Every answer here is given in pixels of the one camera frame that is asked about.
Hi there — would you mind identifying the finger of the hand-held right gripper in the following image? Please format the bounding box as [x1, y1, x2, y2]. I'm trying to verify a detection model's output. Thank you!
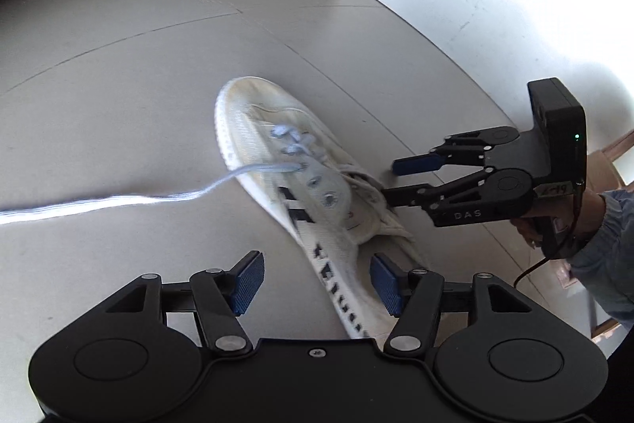
[392, 128, 497, 177]
[380, 167, 497, 214]

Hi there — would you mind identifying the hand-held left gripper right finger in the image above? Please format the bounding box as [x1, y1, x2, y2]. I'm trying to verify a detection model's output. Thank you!
[369, 252, 529, 355]

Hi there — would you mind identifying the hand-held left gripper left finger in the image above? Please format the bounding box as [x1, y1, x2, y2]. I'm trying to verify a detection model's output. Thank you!
[105, 251, 267, 355]

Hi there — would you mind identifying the white shoelace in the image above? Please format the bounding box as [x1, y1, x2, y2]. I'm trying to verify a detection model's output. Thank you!
[0, 124, 323, 226]

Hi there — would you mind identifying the white canvas shoe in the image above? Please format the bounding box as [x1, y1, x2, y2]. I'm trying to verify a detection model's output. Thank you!
[215, 77, 432, 339]

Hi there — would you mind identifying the person's right forearm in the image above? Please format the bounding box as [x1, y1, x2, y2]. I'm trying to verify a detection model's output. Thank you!
[565, 189, 634, 332]

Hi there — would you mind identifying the person's right hand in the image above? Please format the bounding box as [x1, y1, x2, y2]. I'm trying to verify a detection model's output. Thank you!
[512, 189, 608, 260]

